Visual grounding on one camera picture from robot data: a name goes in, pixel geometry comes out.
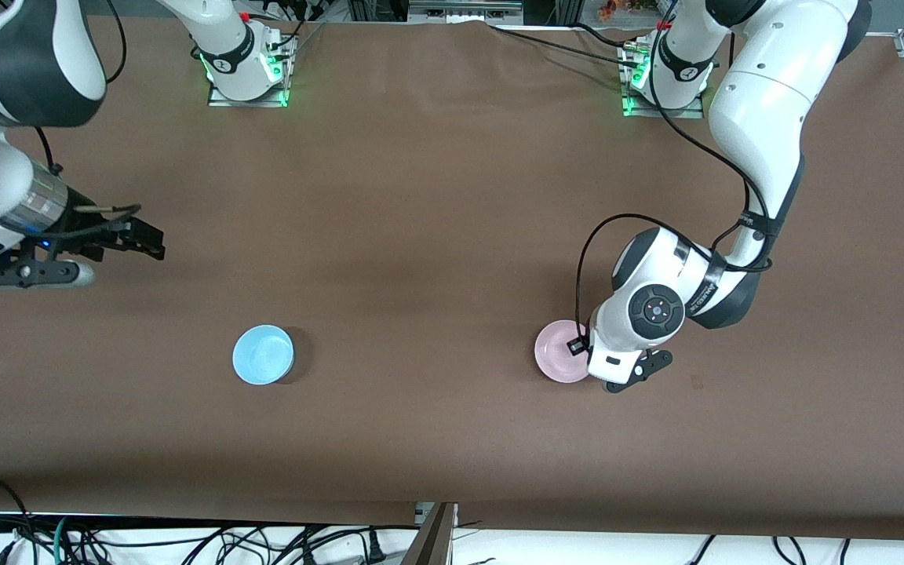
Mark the pink bowl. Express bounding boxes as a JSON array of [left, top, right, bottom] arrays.
[[534, 319, 596, 385]]

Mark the blue bowl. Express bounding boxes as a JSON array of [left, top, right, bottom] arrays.
[[232, 324, 296, 386]]

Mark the brown table cover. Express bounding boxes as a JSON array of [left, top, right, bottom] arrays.
[[0, 16, 904, 542]]

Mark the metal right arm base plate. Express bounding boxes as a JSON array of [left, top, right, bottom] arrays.
[[207, 77, 293, 109]]

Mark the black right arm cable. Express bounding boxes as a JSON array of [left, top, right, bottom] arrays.
[[0, 0, 144, 240]]

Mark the aluminium profile post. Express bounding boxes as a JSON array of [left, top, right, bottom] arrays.
[[405, 502, 459, 565]]

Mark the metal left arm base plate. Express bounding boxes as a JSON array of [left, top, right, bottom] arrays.
[[622, 85, 706, 120]]

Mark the long black table cable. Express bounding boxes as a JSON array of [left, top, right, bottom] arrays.
[[487, 24, 643, 68]]

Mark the short black table cable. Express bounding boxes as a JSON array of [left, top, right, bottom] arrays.
[[574, 21, 630, 48]]

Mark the aluminium frame beam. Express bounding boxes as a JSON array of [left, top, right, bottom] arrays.
[[408, 0, 524, 25]]

